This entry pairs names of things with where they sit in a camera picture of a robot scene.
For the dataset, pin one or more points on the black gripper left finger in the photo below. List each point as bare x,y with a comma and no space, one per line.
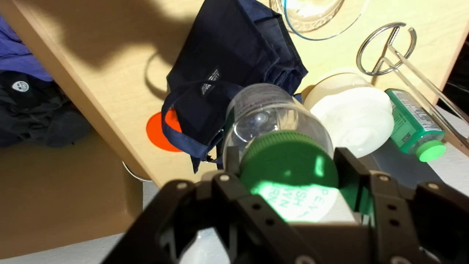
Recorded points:
243,199

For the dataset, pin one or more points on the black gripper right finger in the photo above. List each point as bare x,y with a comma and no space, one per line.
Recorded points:
386,205

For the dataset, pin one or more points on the clear bottle green cap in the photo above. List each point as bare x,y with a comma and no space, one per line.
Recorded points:
279,155

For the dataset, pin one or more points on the small green bottle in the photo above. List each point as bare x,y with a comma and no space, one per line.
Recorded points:
412,124

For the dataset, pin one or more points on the navy fabric bag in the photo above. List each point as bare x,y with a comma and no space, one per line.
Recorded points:
229,44

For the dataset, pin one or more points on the white round container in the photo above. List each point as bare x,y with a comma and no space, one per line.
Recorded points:
352,117

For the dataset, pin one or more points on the orange round disc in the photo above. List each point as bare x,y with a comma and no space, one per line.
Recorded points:
155,133

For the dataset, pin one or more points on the clear glass bowl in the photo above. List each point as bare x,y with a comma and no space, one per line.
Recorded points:
317,19

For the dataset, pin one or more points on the black cloth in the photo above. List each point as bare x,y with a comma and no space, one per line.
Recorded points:
38,111

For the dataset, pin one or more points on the purple cloth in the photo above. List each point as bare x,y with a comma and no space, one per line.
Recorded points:
19,52

